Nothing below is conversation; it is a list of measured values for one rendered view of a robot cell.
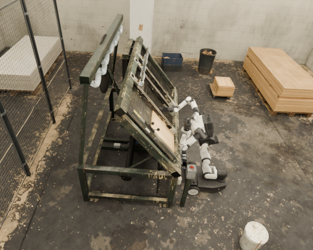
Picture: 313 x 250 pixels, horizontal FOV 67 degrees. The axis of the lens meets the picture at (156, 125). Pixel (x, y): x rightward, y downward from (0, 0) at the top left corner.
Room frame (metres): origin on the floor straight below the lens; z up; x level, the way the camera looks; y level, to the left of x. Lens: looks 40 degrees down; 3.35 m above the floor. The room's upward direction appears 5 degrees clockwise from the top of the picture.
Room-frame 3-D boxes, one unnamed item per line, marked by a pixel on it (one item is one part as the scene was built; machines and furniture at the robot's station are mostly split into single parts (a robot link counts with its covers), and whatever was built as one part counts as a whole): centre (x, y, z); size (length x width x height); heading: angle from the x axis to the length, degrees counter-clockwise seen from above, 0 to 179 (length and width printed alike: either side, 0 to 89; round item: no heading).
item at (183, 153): (2.54, -0.45, 0.69); 0.50 x 0.14 x 0.24; 1
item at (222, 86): (5.64, -1.63, 0.20); 0.61 x 0.53 x 0.40; 5
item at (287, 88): (6.09, -3.20, 0.39); 2.46 x 1.05 x 0.78; 5
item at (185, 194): (2.10, -0.52, 0.38); 0.06 x 0.06 x 0.75; 1
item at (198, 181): (2.60, -0.94, 0.19); 0.64 x 0.52 x 0.33; 91
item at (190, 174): (2.10, -0.52, 0.84); 0.12 x 0.12 x 0.18; 1
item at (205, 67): (6.91, -1.33, 0.33); 0.52 x 0.51 x 0.65; 5
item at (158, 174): (3.13, 0.35, 0.41); 2.20 x 1.38 x 0.83; 1
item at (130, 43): (3.87, 0.57, 1.38); 0.70 x 0.15 x 0.85; 1
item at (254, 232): (1.58, -1.46, 0.24); 0.32 x 0.30 x 0.47; 5
